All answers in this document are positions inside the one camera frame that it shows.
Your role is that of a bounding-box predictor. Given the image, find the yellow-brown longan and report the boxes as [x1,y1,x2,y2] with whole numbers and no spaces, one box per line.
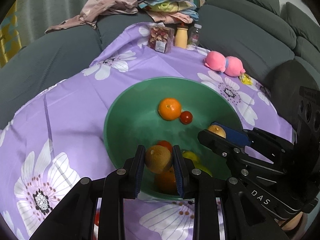
[145,145,172,174]
[207,125,227,139]

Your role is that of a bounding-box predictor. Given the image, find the green tomato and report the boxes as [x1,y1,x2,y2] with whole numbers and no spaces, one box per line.
[194,163,213,177]
[182,151,201,163]

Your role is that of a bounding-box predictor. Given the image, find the red tomato with stem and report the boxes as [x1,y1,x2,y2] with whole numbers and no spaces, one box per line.
[157,140,172,152]

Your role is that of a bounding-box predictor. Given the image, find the orange mandarin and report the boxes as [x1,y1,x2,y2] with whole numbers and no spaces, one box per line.
[158,98,182,121]
[154,167,177,194]

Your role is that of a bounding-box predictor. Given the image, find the green plastic bowl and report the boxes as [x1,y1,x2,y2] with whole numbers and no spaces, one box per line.
[103,76,245,201]

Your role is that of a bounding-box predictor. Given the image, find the person right hand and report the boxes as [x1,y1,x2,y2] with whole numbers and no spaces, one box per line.
[277,212,304,231]

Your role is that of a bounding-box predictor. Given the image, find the yellow candy wrapper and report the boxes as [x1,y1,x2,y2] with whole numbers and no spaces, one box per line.
[239,73,253,86]

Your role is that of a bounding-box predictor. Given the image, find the pink plush toy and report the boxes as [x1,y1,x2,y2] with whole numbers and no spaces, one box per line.
[204,51,246,77]

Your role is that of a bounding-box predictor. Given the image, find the purple floral tablecloth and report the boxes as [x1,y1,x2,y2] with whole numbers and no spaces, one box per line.
[1,23,292,239]

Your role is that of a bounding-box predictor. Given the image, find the grey sofa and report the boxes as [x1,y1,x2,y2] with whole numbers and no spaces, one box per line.
[1,0,319,127]

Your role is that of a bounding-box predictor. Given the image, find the clear small bottle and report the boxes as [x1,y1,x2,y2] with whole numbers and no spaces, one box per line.
[187,23,202,46]

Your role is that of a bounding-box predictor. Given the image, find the yellow bottle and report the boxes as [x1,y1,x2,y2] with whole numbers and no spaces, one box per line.
[175,23,188,49]

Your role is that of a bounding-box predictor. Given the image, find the dried fruit snack box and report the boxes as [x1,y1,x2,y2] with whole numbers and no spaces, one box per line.
[148,25,174,53]

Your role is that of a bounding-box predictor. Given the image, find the stack of folded clothes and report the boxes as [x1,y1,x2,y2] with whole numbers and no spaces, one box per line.
[138,0,201,24]

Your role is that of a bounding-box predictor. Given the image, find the yellow patterned curtain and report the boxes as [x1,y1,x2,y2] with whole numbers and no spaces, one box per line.
[0,1,22,68]

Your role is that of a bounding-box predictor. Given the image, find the pink crumpled cloth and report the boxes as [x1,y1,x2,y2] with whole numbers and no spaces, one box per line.
[45,0,138,33]

